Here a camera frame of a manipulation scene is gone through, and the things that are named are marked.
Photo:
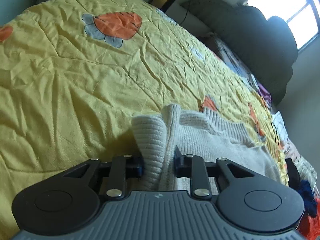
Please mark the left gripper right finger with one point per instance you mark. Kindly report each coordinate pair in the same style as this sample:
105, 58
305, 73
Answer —
193, 167

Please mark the patterned pillow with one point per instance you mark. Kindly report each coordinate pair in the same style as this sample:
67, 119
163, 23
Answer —
219, 48

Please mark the white knit sweater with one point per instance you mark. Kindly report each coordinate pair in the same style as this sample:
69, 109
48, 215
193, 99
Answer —
205, 134

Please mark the window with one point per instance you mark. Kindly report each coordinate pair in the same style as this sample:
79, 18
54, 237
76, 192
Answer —
302, 17

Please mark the yellow floral bed quilt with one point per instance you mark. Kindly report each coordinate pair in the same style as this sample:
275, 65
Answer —
74, 73

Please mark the grey upholstered headboard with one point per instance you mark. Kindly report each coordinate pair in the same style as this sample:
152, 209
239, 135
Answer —
266, 46

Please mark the purple cloth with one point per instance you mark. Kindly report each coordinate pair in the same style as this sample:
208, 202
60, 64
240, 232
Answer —
265, 95

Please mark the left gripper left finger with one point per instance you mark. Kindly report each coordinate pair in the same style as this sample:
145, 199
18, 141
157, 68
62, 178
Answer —
123, 168

